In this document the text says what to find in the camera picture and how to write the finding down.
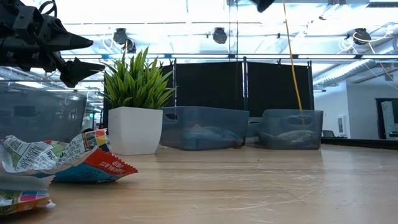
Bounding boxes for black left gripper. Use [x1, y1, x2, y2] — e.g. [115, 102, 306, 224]
[0, 0, 106, 88]

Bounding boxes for grey translucent plastic bin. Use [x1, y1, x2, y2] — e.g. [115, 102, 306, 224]
[247, 116, 265, 138]
[159, 106, 251, 152]
[257, 108, 325, 151]
[0, 82, 88, 144]

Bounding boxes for blue red granola bar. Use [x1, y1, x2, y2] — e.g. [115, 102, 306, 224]
[52, 146, 139, 184]

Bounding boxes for purple white granola bar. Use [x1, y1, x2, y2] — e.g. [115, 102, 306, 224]
[275, 129, 316, 144]

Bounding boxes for blue granola bar colourful squares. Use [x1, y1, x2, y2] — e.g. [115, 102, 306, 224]
[0, 173, 57, 217]

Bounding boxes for small black ceiling spotlight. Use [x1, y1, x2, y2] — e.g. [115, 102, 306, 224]
[124, 37, 137, 54]

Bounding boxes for long overhead light bar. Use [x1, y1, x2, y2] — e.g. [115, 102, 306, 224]
[60, 52, 398, 62]

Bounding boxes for green plant in white pot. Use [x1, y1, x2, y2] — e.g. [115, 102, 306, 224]
[102, 46, 177, 156]

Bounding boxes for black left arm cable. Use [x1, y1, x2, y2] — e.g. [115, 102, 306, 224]
[38, 0, 58, 18]

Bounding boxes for yellow hanging cable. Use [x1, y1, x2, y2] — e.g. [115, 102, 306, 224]
[282, 0, 305, 125]

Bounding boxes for white ribbed ceiling duct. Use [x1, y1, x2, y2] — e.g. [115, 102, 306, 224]
[313, 57, 398, 90]

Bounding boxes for white wall box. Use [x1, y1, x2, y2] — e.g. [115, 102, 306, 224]
[336, 114, 347, 136]

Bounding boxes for black rig frame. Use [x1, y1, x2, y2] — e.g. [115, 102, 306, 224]
[321, 137, 398, 151]

